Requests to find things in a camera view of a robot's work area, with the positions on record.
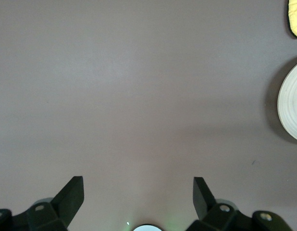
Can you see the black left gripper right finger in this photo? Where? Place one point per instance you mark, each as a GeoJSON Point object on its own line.
{"type": "Point", "coordinates": [206, 207]}

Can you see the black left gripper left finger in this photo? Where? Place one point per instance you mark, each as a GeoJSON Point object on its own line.
{"type": "Point", "coordinates": [66, 204]}

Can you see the round wooden plate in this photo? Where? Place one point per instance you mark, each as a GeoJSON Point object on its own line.
{"type": "Point", "coordinates": [292, 101]}

